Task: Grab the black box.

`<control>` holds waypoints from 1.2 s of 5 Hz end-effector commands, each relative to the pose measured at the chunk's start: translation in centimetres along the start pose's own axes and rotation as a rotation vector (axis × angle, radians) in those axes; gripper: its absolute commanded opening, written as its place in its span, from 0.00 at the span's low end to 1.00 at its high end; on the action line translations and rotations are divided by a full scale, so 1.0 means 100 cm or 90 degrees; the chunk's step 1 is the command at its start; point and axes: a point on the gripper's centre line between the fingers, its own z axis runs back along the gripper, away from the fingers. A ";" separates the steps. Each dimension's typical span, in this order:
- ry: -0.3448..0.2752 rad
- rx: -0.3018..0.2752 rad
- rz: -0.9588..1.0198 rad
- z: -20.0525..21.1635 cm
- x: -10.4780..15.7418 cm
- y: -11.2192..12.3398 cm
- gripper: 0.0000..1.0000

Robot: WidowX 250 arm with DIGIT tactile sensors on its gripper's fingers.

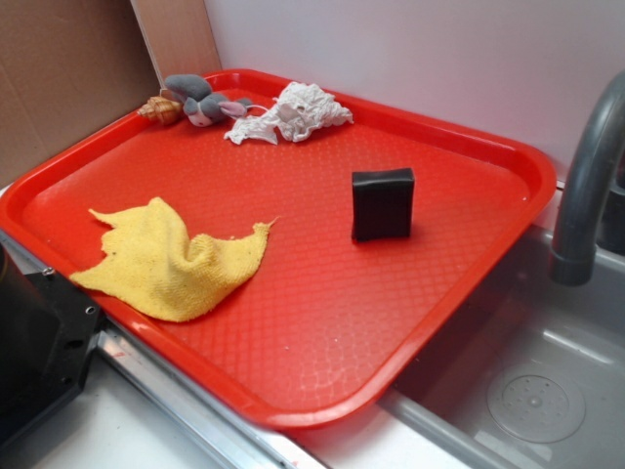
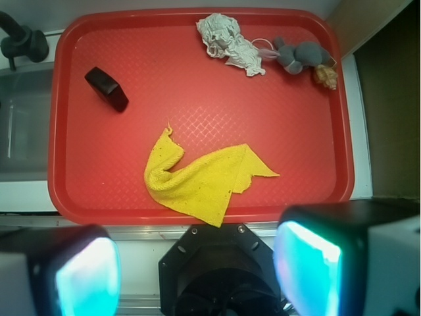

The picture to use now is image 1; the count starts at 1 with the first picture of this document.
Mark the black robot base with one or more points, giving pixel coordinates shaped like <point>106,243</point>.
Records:
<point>49,329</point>

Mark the black box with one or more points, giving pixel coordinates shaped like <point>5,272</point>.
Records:
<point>382,204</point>

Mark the red plastic tray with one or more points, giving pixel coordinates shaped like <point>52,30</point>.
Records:
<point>327,323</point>

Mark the crumpled white paper towel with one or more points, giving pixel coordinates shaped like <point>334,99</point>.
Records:
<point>297,112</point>

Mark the yellow cloth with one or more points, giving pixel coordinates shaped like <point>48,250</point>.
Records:
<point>151,263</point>

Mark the grey plush bunny toy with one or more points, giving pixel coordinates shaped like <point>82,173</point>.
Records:
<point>201,105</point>

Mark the tan seashell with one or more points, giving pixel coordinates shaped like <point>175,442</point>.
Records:
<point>162,110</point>

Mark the grey plastic sink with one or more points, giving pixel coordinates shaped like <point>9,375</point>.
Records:
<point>527,373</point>

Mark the grey faucet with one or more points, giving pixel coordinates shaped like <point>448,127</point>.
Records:
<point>591,213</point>

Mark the brown cardboard panel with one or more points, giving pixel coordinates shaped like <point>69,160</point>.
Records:
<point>69,68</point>

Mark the metal rail strip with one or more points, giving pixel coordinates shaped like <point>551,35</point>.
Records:
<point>136,411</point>

